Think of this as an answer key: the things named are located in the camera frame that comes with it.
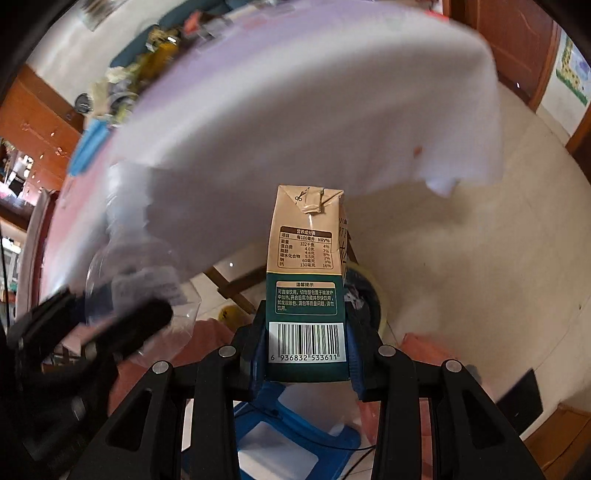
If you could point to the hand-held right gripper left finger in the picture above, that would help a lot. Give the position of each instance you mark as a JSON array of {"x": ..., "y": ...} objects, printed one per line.
[{"x": 256, "y": 369}]

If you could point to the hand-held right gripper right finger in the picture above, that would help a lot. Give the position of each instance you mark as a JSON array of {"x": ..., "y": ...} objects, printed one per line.
[{"x": 356, "y": 355}]

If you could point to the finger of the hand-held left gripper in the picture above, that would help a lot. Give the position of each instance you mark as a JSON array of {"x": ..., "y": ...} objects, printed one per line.
[
  {"x": 57, "y": 307},
  {"x": 138, "y": 323}
]

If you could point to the clear plastic bottle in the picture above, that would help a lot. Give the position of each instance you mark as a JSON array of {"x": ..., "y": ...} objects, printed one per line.
[{"x": 180, "y": 332}]

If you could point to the cream rimmed trash bin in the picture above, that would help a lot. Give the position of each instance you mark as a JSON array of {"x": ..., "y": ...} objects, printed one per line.
[{"x": 376, "y": 286}]

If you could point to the beige and green milk carton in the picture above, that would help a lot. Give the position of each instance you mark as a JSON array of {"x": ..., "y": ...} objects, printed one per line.
[{"x": 304, "y": 258}]

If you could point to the blue plastic stool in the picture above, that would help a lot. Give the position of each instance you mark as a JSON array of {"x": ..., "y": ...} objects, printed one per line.
[{"x": 277, "y": 410}]

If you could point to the person's pink trouser legs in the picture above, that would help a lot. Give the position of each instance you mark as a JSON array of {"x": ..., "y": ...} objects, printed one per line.
[{"x": 207, "y": 341}]

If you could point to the yellow slipper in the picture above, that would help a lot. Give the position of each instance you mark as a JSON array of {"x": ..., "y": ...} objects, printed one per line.
[{"x": 231, "y": 316}]

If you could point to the blue pack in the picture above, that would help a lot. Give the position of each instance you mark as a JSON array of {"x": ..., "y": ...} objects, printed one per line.
[{"x": 90, "y": 147}]

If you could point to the black mat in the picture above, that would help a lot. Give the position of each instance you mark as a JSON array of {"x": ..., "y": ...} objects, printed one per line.
[{"x": 519, "y": 392}]

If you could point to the wooden cabinet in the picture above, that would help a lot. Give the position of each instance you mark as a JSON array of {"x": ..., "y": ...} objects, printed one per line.
[{"x": 37, "y": 138}]

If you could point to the brown wooden board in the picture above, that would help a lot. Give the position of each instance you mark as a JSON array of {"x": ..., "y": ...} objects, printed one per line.
[{"x": 558, "y": 438}]

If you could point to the white tablecloth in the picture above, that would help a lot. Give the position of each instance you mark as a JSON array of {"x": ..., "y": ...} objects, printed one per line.
[{"x": 300, "y": 115}]

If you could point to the yellow bottle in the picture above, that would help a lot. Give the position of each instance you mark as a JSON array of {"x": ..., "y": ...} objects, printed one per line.
[{"x": 159, "y": 60}]

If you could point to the wooden door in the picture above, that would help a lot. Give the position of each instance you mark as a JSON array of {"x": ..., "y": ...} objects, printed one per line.
[{"x": 508, "y": 46}]

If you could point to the wooden table frame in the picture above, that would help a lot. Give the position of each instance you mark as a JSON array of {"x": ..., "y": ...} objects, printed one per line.
[{"x": 231, "y": 288}]

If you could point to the wall poster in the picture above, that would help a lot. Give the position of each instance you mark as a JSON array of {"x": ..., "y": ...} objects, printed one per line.
[{"x": 575, "y": 69}]

